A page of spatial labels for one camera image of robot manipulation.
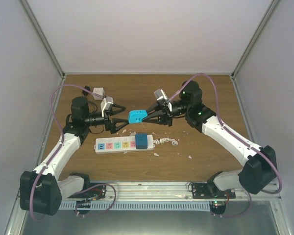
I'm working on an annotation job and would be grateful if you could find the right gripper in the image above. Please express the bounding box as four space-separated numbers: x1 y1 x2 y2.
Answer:
141 99 190 127

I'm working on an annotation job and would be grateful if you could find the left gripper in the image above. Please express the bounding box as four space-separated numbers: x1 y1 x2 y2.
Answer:
84 103 130 134

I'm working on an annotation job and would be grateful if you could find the light blue adapter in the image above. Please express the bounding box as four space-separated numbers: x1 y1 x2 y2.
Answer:
128 110 147 124

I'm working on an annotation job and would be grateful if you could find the white power strip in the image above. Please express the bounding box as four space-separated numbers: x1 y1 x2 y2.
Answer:
94 134 154 154

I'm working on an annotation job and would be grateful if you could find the blue cube adapter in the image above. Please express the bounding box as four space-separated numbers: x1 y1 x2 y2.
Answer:
135 133 148 149

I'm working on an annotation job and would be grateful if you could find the white cube adapter tiger sticker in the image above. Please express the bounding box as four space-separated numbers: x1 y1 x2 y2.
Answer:
93 87 105 100

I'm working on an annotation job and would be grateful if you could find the black power adapter with cable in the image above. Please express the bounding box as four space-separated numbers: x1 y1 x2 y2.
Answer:
82 86 91 97

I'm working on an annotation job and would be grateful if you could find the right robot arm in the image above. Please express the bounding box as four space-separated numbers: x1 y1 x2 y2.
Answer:
143 81 277 198

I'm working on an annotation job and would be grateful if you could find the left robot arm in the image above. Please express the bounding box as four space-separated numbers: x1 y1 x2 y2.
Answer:
20 96 128 215

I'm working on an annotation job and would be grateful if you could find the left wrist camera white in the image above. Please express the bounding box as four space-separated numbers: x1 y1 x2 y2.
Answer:
100 96 114 114

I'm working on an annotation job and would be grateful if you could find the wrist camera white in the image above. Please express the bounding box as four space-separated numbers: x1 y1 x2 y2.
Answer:
154 89 172 112
100 96 114 114

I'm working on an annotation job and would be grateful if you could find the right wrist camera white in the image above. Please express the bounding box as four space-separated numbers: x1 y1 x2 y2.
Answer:
154 89 172 112

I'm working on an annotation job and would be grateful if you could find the white coiled strip cord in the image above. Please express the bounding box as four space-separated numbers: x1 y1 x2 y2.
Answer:
152 137 180 147

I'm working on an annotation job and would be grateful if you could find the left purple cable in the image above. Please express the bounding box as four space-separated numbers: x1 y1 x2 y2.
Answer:
29 84 117 222

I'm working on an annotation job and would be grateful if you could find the purple cable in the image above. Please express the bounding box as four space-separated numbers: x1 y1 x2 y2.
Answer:
29 84 117 222
167 72 283 218

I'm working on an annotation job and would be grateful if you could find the aluminium front rail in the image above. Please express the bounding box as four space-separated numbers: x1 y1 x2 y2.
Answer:
99 180 281 202

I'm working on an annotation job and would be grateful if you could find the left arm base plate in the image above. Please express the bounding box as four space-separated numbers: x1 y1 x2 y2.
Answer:
69 183 106 200

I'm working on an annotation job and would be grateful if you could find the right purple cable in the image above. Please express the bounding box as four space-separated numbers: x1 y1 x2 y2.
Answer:
167 72 283 218

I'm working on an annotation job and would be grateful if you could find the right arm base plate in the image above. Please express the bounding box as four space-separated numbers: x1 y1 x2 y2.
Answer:
188 182 236 199

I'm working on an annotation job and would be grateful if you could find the slotted cable duct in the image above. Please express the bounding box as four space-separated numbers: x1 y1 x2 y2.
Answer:
58 201 211 211

